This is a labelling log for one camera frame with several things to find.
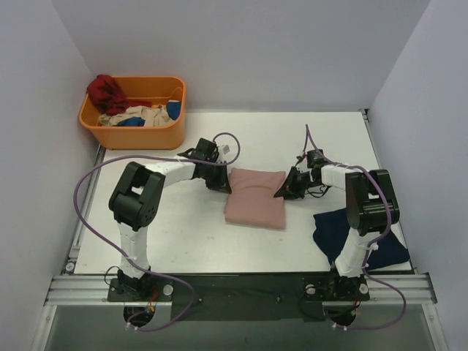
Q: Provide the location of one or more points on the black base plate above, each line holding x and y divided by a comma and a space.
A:
242, 309

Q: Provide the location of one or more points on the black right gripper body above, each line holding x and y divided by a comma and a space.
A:
295, 180

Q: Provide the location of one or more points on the blue garment in bin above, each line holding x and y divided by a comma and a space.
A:
173, 108

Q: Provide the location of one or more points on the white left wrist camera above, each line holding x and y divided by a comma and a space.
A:
223, 151

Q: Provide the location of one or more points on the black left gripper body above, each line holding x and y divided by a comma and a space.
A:
216, 175

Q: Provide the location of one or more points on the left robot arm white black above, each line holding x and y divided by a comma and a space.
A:
136, 198

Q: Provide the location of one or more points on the aluminium frame rail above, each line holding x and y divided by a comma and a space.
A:
388, 289

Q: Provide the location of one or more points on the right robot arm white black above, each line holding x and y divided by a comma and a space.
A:
371, 204

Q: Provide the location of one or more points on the orange plastic bin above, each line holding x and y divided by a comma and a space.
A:
156, 89

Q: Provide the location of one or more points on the folded navy t-shirt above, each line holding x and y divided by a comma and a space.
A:
331, 233

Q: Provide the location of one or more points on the pink printed t-shirt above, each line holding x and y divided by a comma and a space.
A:
252, 201

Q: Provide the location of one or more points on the beige garment in bin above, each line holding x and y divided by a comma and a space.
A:
138, 116

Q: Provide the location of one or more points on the red garment in bin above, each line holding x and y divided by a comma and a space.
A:
108, 97

